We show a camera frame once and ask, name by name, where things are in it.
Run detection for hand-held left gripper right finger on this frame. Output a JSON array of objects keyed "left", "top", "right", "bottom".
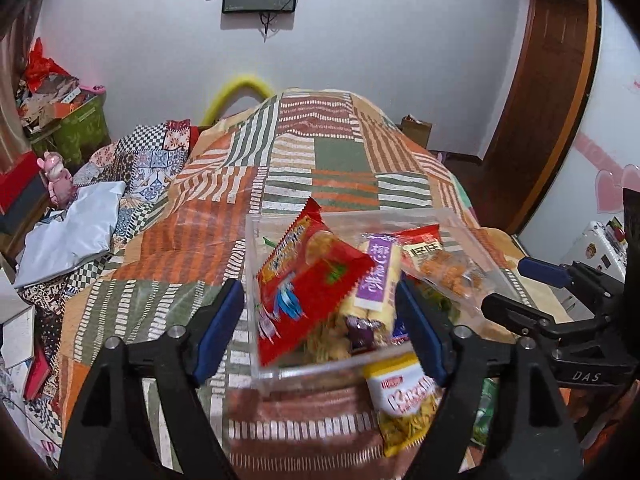
[{"left": 395, "top": 277, "right": 586, "bottom": 480}]

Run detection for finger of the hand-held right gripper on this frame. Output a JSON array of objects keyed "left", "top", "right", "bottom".
[
  {"left": 517, "top": 257, "right": 623, "bottom": 311},
  {"left": 481, "top": 292, "right": 558, "bottom": 343}
]

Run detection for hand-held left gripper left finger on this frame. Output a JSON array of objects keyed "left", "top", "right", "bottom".
[{"left": 57, "top": 278, "right": 246, "bottom": 480}]

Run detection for blue chip bag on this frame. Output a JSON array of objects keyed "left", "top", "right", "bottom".
[{"left": 390, "top": 320, "right": 416, "bottom": 346}]

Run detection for small purple candy packet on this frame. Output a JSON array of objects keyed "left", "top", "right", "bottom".
[{"left": 346, "top": 317, "right": 376, "bottom": 356}]

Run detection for purple label wafer pack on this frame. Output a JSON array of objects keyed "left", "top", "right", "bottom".
[{"left": 345, "top": 232, "right": 403, "bottom": 333}]

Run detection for orange fried snack pack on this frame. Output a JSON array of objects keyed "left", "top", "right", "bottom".
[{"left": 395, "top": 225, "right": 488, "bottom": 306}]

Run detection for yellow white snack packet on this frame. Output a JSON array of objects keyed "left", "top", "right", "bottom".
[{"left": 362, "top": 352, "right": 446, "bottom": 458}]

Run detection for clear plastic box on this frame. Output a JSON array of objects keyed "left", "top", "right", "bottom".
[{"left": 245, "top": 208, "right": 523, "bottom": 393}]

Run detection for green snack packet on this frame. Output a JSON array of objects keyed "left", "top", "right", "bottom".
[{"left": 470, "top": 377, "right": 501, "bottom": 446}]

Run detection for red snack packet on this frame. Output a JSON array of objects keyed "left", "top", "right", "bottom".
[{"left": 256, "top": 197, "right": 377, "bottom": 367}]

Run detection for white appliance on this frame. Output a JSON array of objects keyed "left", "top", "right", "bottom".
[{"left": 570, "top": 220, "right": 628, "bottom": 306}]

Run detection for pink heart stickers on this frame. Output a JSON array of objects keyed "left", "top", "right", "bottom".
[{"left": 575, "top": 135, "right": 640, "bottom": 214}]

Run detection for brown wooden door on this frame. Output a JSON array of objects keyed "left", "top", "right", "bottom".
[{"left": 480, "top": 0, "right": 585, "bottom": 233}]

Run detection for white cloth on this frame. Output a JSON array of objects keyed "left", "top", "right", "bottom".
[{"left": 14, "top": 181, "right": 126, "bottom": 289}]

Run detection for white sliding wardrobe door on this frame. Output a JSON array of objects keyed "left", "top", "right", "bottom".
[{"left": 520, "top": 0, "right": 640, "bottom": 261}]

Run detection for checkered patchwork quilt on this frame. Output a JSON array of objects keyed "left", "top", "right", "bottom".
[{"left": 20, "top": 119, "right": 201, "bottom": 311}]

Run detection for brown cardboard box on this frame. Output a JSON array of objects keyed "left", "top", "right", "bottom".
[{"left": 400, "top": 115, "right": 434, "bottom": 147}]

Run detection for red book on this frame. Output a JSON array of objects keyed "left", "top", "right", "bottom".
[{"left": 22, "top": 345, "right": 51, "bottom": 401}]

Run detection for wooden wardrobe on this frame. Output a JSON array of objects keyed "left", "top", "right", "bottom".
[{"left": 492, "top": 0, "right": 603, "bottom": 236}]

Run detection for open white notebook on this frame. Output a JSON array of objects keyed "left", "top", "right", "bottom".
[{"left": 0, "top": 275, "right": 36, "bottom": 368}]

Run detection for pink toy figure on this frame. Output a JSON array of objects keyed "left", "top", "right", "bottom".
[{"left": 42, "top": 151, "right": 78, "bottom": 207}]

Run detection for green storage box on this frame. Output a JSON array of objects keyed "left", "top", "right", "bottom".
[{"left": 27, "top": 92, "right": 111, "bottom": 166}]

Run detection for yellow foam tube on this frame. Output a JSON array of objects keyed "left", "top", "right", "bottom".
[{"left": 200, "top": 75, "right": 277, "bottom": 128}]

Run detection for red plastic bag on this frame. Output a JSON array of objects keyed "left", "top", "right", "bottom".
[{"left": 24, "top": 37, "right": 66, "bottom": 91}]

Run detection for striped brown curtain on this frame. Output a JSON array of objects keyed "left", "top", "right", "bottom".
[{"left": 0, "top": 0, "right": 51, "bottom": 161}]

